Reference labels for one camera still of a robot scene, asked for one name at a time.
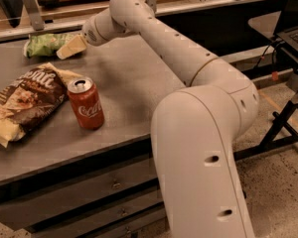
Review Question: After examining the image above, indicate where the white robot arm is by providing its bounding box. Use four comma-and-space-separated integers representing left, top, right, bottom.
82, 0, 259, 238

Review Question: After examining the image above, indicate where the black stand frame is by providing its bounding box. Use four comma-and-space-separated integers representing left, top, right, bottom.
233, 90, 298, 161

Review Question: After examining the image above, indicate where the brown chip bag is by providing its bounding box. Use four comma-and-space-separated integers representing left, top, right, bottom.
0, 62, 80, 147

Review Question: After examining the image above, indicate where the green jalapeno chip bag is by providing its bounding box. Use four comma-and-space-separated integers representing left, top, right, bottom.
23, 34, 74, 58

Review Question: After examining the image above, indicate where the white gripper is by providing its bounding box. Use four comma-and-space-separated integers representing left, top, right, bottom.
57, 20, 104, 60

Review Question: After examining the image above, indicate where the grey drawer cabinet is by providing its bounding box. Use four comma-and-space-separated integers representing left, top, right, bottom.
0, 36, 183, 238

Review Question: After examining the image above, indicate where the red coke can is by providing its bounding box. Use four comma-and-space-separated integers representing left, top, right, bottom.
68, 77, 104, 130

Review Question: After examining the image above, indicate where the metal railing shelf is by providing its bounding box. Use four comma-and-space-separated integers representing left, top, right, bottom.
0, 0, 291, 45

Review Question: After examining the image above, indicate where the black cable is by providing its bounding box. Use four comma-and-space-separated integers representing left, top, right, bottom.
251, 38, 286, 71

